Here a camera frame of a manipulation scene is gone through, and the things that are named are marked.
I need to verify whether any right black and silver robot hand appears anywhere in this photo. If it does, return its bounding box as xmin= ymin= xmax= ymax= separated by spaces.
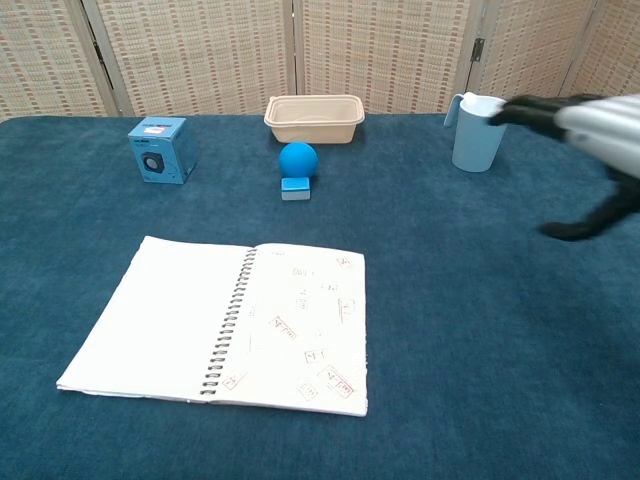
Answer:
xmin=487 ymin=92 xmax=640 ymax=243

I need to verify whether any kraft cover spiral notebook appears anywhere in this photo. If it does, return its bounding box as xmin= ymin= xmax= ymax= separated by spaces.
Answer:
xmin=55 ymin=235 xmax=370 ymax=418

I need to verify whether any dark teal table cloth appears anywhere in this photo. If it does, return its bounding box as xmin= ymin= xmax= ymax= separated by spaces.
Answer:
xmin=0 ymin=112 xmax=640 ymax=480

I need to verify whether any beige rectangular food container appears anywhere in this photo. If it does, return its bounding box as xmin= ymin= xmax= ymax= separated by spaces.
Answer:
xmin=263 ymin=94 xmax=365 ymax=146

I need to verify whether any blue ball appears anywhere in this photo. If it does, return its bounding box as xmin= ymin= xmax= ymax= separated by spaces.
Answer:
xmin=278 ymin=142 xmax=320 ymax=180

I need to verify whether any small blue and grey block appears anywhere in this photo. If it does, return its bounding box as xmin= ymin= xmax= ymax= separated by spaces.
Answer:
xmin=280 ymin=176 xmax=313 ymax=202

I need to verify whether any woven folding screen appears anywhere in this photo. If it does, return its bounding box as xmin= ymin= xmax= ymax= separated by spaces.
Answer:
xmin=0 ymin=0 xmax=640 ymax=123

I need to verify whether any blue speaker carton box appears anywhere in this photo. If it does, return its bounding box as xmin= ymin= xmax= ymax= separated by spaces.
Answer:
xmin=127 ymin=116 xmax=198 ymax=185

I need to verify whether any light blue handled cup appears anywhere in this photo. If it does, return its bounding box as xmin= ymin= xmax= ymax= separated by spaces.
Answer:
xmin=444 ymin=91 xmax=511 ymax=174

